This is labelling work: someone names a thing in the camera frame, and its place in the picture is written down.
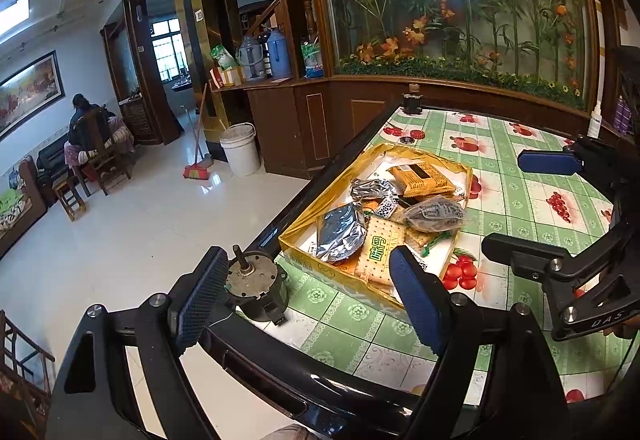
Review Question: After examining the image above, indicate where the green white bag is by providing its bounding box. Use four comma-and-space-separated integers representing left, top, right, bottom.
209, 44, 240, 71

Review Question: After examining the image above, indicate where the sofa with green blanket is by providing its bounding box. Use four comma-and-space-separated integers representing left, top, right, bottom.
0, 157, 48, 261

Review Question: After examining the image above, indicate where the blue thermos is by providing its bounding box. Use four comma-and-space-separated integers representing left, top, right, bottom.
265, 26, 292, 78

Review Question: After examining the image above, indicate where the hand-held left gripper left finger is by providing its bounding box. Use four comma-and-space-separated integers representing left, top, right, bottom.
45, 246, 230, 440

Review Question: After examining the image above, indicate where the wooden stool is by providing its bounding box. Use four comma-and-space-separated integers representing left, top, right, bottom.
52, 175, 88, 221

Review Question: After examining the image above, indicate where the tan biscuit pack black label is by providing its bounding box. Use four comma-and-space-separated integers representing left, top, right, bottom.
389, 163, 457, 199

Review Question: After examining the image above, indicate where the clear dark seed packet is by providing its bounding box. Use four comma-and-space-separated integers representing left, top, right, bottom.
401, 197, 467, 234

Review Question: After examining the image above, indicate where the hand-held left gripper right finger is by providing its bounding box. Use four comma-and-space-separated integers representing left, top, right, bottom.
389, 245, 571, 440

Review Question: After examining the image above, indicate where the small dotted candy packet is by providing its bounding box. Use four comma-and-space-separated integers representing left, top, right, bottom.
374, 196, 400, 222

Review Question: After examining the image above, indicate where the framed wall painting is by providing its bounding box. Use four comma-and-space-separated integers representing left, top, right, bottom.
0, 50, 66, 141

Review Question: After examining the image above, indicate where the low wooden cabinet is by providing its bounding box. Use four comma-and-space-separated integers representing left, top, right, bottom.
210, 75, 591, 181

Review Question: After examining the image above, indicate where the orange white box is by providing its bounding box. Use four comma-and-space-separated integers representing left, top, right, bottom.
210, 66, 246, 90

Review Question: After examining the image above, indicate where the window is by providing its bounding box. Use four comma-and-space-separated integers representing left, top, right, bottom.
150, 17, 183, 83

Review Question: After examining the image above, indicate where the grey thermos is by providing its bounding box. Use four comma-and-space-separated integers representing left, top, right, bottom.
236, 35, 266, 81

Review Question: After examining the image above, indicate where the yellow green cracker pack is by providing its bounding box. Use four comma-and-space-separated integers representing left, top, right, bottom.
354, 215, 403, 288

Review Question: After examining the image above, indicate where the dark wooden chair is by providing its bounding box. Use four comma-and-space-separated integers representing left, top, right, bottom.
0, 310, 56, 440

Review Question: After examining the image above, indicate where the red broom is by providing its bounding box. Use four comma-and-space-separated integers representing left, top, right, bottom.
182, 82, 215, 181

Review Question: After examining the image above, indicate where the green checkered fruit tablecloth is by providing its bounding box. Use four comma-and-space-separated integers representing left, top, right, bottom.
280, 105, 640, 421

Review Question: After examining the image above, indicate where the small electric motor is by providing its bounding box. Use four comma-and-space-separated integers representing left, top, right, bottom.
223, 244, 290, 325

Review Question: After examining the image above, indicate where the ceiling light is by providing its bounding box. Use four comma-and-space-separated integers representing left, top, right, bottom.
0, 0, 31, 38

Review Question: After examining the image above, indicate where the dark glass bottle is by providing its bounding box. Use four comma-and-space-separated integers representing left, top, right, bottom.
402, 84, 423, 115

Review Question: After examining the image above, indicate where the white spray bottle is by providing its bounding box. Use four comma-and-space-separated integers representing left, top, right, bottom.
587, 95, 603, 139

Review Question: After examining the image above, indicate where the black armchair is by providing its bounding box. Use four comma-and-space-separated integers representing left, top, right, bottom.
35, 137, 71, 208

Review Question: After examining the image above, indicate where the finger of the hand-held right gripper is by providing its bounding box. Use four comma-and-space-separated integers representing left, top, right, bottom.
482, 232, 640, 342
517, 135, 630, 195

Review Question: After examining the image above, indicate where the white plastic bucket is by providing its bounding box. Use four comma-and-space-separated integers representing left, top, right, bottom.
219, 122, 262, 177

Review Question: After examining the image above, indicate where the yellow-edged white tray box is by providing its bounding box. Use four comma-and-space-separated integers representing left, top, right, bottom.
277, 142, 473, 311

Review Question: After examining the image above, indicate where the black silver foil packet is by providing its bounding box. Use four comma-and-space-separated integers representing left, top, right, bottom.
315, 202, 369, 264

